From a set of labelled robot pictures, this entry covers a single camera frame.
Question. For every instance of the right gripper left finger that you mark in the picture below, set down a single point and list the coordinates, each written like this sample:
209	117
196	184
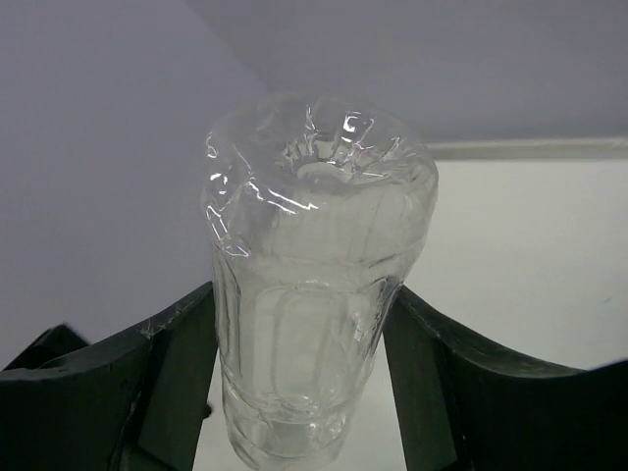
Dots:
134	401

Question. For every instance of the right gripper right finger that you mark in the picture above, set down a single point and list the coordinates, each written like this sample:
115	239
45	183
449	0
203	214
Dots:
465	402

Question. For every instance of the clear slim plastic bottle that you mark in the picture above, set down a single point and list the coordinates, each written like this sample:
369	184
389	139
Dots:
318	207

